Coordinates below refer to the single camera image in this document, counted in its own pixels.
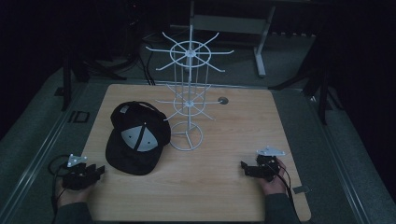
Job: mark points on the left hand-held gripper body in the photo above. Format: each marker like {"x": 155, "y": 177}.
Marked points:
{"x": 77, "y": 179}

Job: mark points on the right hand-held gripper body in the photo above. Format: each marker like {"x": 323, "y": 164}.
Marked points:
{"x": 266, "y": 165}

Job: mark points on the black cap with grey panel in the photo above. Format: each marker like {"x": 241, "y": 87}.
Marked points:
{"x": 130, "y": 158}

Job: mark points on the person's left hand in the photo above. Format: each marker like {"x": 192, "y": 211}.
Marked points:
{"x": 73, "y": 196}

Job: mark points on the person's right hand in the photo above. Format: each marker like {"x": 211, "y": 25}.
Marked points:
{"x": 275, "y": 185}

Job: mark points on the grey tape tab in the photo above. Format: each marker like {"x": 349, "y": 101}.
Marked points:
{"x": 301, "y": 189}

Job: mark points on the black metal stand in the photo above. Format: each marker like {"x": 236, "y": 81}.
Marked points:
{"x": 66, "y": 84}
{"x": 323, "y": 93}

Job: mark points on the grey metal desk frame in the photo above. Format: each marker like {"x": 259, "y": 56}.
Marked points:
{"x": 236, "y": 25}

